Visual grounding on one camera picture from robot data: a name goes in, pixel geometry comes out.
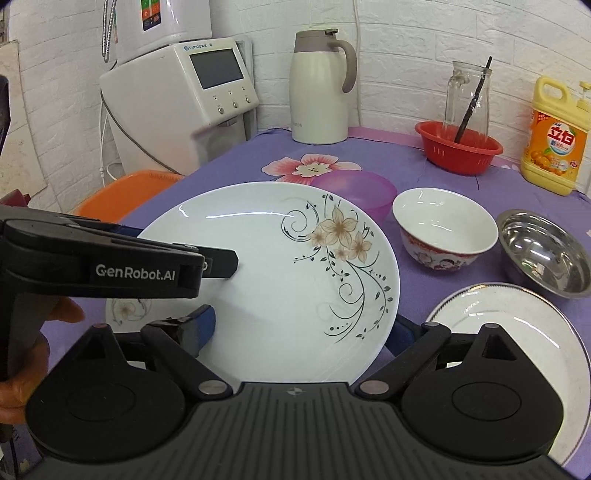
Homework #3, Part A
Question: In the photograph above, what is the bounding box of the large white floral plate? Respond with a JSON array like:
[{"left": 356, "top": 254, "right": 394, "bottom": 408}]
[{"left": 139, "top": 182, "right": 400, "bottom": 385}]

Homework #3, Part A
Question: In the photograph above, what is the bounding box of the white bowl red pattern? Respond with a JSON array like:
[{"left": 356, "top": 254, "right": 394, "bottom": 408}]
[{"left": 392, "top": 187, "right": 499, "bottom": 272}]

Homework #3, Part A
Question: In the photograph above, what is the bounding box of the white plate silver rim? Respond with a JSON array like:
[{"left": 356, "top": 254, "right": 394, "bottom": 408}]
[{"left": 424, "top": 282, "right": 591, "bottom": 467}]

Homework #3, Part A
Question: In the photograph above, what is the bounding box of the stainless steel bowl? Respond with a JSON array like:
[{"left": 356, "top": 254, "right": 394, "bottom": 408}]
[{"left": 496, "top": 209, "right": 590, "bottom": 299}]

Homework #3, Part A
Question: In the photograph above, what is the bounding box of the purple plastic bowl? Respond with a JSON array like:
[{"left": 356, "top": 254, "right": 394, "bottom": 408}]
[{"left": 311, "top": 170, "right": 398, "bottom": 223}]

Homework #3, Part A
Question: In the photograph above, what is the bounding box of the person's left hand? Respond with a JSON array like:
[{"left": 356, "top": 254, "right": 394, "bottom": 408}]
[{"left": 0, "top": 297, "right": 84, "bottom": 425}]

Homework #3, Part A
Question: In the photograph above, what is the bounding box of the white water dispenser machine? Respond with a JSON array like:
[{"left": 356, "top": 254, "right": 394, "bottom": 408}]
[{"left": 99, "top": 35, "right": 259, "bottom": 176}]

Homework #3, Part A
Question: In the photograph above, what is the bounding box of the purple floral tablecloth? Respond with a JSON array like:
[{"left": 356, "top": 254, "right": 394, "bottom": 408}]
[{"left": 41, "top": 125, "right": 591, "bottom": 370}]

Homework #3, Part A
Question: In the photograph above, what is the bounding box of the red plastic basket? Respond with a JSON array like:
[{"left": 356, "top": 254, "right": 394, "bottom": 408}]
[{"left": 415, "top": 121, "right": 504, "bottom": 176}]

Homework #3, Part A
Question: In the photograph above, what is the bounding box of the white thermos jug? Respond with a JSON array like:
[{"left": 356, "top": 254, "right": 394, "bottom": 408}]
[{"left": 290, "top": 28, "right": 358, "bottom": 145}]

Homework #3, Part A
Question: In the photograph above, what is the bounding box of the yellow detergent bottle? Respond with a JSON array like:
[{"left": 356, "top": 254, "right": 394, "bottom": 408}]
[{"left": 520, "top": 76, "right": 590, "bottom": 196}]

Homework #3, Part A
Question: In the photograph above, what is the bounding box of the glass pitcher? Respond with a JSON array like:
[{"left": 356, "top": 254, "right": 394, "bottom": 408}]
[{"left": 443, "top": 61, "right": 492, "bottom": 143}]

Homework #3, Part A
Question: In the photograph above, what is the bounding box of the black stirring stick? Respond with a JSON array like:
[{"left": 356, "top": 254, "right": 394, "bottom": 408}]
[{"left": 455, "top": 56, "right": 493, "bottom": 143}]

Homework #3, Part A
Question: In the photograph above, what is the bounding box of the white wall water purifier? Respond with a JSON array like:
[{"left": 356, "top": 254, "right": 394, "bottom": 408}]
[{"left": 101, "top": 0, "right": 212, "bottom": 65}]

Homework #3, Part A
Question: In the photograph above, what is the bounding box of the white wall cable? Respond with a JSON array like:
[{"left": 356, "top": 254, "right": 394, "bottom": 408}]
[{"left": 351, "top": 0, "right": 366, "bottom": 130}]

